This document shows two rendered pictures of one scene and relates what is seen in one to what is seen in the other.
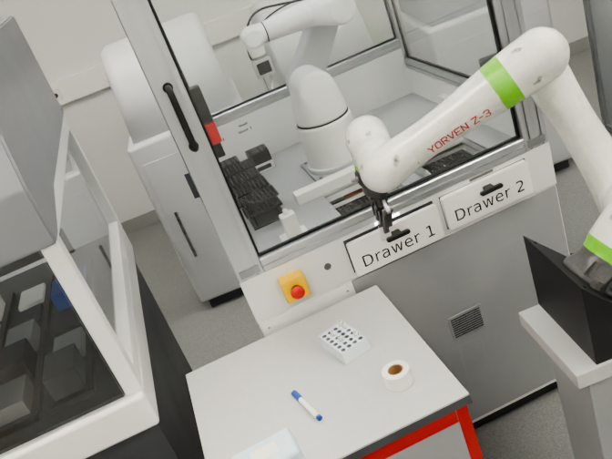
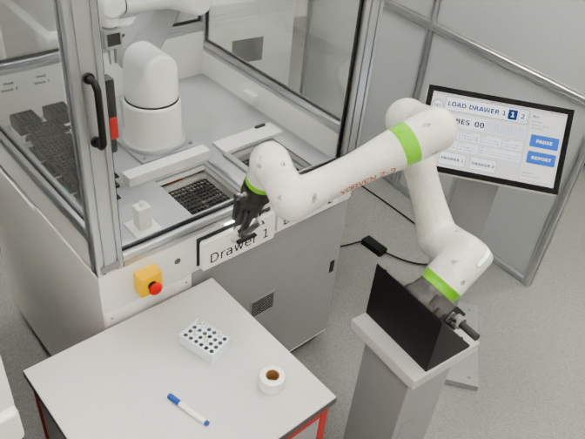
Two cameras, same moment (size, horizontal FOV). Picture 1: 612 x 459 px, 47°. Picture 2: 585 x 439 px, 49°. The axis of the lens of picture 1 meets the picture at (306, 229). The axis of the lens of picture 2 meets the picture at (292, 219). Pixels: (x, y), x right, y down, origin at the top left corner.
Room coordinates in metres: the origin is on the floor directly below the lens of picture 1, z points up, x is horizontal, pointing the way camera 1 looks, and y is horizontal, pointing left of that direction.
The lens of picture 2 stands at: (0.49, 0.59, 2.19)
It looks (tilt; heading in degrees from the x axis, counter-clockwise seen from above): 38 degrees down; 322
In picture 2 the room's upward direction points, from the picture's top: 6 degrees clockwise
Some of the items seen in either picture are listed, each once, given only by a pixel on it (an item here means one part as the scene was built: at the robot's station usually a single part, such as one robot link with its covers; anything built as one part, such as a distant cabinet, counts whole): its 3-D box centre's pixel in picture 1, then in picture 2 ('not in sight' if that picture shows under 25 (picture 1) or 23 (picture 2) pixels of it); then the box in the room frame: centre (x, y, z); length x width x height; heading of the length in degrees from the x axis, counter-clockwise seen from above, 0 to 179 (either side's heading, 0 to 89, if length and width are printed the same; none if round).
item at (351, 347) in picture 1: (343, 341); (205, 341); (1.58, 0.01, 0.78); 0.12 x 0.08 x 0.04; 22
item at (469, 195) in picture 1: (487, 194); (307, 204); (1.88, -0.55, 0.87); 0.29 x 0.02 x 0.11; 97
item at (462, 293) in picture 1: (390, 289); (171, 260); (2.32, -0.22, 0.40); 1.03 x 0.95 x 0.80; 97
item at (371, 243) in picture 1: (396, 239); (238, 239); (1.83, -0.24, 0.87); 0.29 x 0.02 x 0.11; 97
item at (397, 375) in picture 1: (397, 375); (272, 380); (1.36, -0.08, 0.78); 0.07 x 0.07 x 0.04
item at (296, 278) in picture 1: (294, 286); (148, 281); (1.78, 0.09, 0.88); 0.07 x 0.05 x 0.07; 97
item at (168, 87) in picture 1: (181, 119); (97, 115); (1.77, 0.19, 1.45); 0.05 x 0.03 x 0.19; 7
